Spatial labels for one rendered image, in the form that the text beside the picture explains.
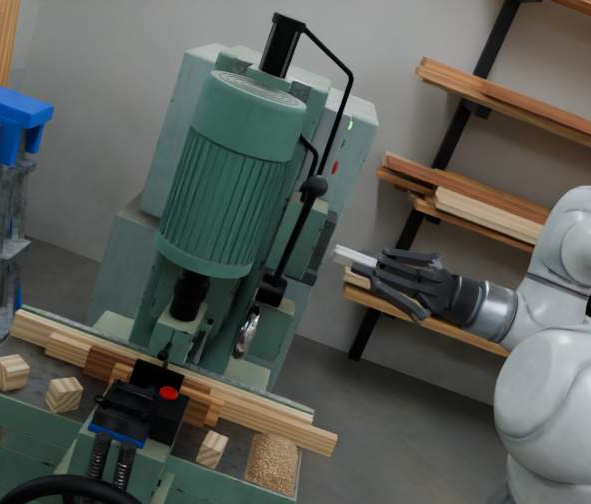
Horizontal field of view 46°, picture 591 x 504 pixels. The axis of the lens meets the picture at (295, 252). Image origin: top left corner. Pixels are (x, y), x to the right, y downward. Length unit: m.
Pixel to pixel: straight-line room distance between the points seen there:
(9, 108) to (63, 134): 1.86
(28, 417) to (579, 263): 0.92
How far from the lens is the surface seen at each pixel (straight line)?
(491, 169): 3.59
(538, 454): 0.57
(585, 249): 1.10
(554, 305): 1.15
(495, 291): 1.14
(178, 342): 1.26
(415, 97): 3.48
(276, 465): 1.27
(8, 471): 1.37
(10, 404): 1.29
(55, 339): 1.39
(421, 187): 3.16
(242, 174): 1.11
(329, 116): 1.43
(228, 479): 1.25
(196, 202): 1.13
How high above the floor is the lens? 1.67
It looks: 20 degrees down
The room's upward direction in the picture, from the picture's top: 21 degrees clockwise
